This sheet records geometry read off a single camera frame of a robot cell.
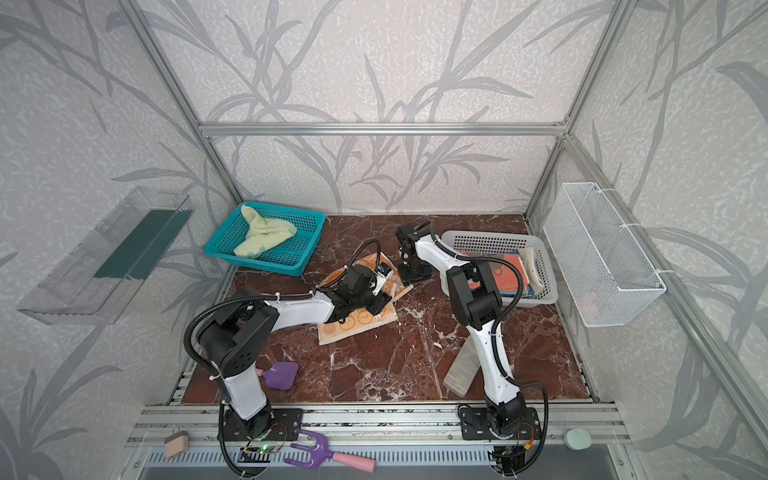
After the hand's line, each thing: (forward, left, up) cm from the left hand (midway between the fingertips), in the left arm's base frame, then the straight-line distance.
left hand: (389, 285), depth 94 cm
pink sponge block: (-42, +49, -2) cm, 65 cm away
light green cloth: (+20, +42, -3) cm, 46 cm away
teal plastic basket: (+22, +25, +3) cm, 34 cm away
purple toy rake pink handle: (-44, +14, -4) cm, 46 cm away
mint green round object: (-40, -46, -2) cm, 62 cm away
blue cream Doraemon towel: (-1, -45, +3) cm, 45 cm away
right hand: (+8, -7, -5) cm, 11 cm away
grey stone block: (-25, -21, -2) cm, 32 cm away
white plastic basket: (+17, -25, +1) cm, 30 cm away
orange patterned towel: (-13, +17, -6) cm, 22 cm away
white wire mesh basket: (-16, -47, +30) cm, 58 cm away
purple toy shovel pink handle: (-26, +29, -3) cm, 39 cm away
